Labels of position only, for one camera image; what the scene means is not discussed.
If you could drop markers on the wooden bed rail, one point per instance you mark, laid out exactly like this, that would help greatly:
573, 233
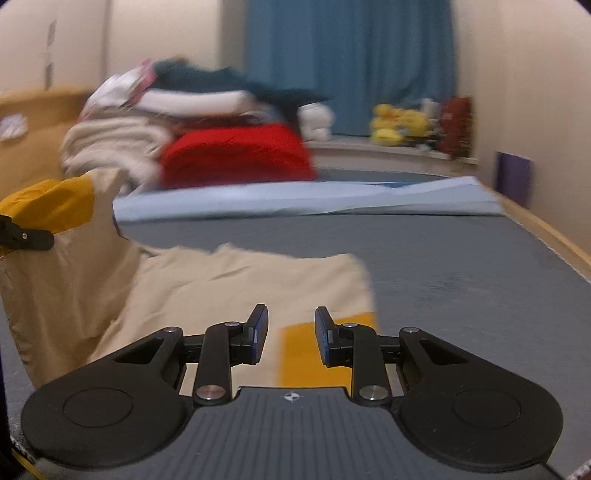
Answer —
549, 235

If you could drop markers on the grey mattress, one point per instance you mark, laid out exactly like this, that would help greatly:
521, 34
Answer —
461, 277

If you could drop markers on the window ledge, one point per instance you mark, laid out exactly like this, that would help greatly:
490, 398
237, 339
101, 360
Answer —
392, 157

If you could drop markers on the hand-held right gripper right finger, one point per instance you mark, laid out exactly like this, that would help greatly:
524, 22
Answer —
323, 332

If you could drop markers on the beige and yellow hooded jacket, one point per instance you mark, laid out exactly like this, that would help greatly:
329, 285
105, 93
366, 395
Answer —
184, 286

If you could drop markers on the wooden headboard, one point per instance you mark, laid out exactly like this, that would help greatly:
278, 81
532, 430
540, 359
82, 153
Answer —
41, 152

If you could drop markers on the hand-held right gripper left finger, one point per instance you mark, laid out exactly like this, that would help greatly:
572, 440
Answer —
261, 332

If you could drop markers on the dark red cushion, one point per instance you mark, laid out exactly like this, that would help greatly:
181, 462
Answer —
456, 127

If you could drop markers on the yellow plush toy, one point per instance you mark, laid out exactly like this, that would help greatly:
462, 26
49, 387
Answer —
387, 112
387, 137
415, 122

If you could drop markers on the purple board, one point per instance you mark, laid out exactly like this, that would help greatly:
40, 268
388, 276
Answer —
513, 177

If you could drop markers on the navy star-printed cloth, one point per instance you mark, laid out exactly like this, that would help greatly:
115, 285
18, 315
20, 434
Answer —
231, 120

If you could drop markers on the white pillow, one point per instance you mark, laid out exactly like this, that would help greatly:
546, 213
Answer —
194, 101

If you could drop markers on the white and pink cloth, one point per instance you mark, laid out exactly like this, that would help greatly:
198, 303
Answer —
120, 85

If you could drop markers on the white fuzzy folded blanket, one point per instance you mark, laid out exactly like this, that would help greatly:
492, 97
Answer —
111, 164

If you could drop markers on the blue curtain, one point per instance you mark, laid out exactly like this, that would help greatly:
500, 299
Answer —
351, 64

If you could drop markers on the teal plush shark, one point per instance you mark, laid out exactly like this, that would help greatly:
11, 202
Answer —
221, 81

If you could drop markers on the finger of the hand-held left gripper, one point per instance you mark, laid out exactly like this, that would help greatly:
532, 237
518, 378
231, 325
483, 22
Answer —
27, 237

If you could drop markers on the cream folded blanket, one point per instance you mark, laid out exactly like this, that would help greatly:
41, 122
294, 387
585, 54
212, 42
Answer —
120, 131

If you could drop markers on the white plush toy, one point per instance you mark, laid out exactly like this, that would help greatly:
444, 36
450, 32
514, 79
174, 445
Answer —
316, 122

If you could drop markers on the light blue folded sheet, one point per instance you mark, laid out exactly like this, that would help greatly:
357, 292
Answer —
300, 198

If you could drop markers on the red folded blanket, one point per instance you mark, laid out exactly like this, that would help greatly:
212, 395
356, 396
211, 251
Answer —
235, 154

